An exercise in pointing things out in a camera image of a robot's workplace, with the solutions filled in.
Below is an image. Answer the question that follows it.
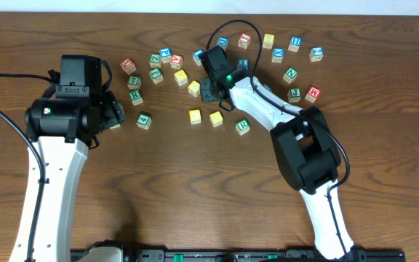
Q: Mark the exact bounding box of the yellow G block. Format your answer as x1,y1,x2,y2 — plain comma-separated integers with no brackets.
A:
110,124,121,129

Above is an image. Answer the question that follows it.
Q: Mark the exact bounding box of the red U block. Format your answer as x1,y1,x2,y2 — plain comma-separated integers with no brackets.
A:
120,58,136,75

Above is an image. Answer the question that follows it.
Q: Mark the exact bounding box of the yellow block near L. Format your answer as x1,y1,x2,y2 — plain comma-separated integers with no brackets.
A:
188,80,200,98

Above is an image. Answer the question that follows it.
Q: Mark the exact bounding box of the red I block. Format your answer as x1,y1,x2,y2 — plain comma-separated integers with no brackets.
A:
238,33,252,49

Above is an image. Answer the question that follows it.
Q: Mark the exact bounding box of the yellow C block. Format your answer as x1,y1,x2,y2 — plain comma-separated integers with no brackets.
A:
189,109,201,124

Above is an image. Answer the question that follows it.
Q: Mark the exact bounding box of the blue L block middle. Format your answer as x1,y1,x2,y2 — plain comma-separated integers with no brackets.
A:
237,59,250,70

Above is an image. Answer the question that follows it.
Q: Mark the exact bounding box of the green Z block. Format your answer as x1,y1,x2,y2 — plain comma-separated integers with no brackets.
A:
149,54,162,68

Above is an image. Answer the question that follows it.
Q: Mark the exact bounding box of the blue two block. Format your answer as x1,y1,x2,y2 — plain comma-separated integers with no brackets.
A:
309,47,324,62

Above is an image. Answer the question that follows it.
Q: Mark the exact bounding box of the red M block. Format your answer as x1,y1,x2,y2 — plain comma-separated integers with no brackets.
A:
305,86,322,103

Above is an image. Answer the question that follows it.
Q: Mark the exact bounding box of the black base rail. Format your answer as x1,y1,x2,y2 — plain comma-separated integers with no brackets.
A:
70,239,407,262

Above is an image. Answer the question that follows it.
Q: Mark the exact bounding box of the green r block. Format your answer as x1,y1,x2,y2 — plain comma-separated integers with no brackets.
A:
236,119,250,135
129,90,143,106

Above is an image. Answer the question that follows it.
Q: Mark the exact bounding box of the blue Q block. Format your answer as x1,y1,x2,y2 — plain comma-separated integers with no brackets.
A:
216,36,228,51

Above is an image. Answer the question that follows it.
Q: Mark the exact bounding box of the yellow K block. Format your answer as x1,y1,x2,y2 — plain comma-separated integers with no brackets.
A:
174,69,188,86

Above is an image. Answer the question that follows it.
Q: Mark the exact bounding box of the green 7 block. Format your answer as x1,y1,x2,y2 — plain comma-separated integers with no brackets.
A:
127,76,141,90

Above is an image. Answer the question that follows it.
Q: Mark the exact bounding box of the blue X block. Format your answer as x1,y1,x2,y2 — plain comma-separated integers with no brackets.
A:
271,48,284,63

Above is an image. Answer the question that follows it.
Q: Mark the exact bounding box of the blue P block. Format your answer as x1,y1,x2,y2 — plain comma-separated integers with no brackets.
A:
159,47,172,63

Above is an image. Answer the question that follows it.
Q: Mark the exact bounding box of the yellow O block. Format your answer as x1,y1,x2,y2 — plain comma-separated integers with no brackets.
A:
209,111,223,127

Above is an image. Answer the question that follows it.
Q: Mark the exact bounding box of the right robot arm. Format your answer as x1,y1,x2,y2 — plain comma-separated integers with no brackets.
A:
201,67,354,260

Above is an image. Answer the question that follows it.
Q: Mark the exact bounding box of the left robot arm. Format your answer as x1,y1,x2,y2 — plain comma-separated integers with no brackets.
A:
9,91,125,261

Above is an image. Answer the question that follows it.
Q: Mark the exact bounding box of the green J block left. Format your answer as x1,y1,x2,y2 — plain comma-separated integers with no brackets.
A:
149,68,164,84

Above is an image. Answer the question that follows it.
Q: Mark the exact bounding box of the green N block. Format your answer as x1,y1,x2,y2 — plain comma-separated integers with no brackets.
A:
283,67,298,84

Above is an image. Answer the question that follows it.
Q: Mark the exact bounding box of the green j block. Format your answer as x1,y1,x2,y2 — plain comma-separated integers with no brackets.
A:
287,88,303,103
149,68,164,84

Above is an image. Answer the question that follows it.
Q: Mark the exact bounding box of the blue H block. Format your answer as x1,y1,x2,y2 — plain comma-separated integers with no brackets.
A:
288,36,302,52

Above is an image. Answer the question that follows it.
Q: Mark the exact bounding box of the yellow S block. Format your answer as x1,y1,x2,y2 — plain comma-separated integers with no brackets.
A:
262,33,275,49

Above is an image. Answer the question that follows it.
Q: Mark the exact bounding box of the green 4 block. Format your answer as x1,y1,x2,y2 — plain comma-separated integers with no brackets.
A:
136,114,152,130

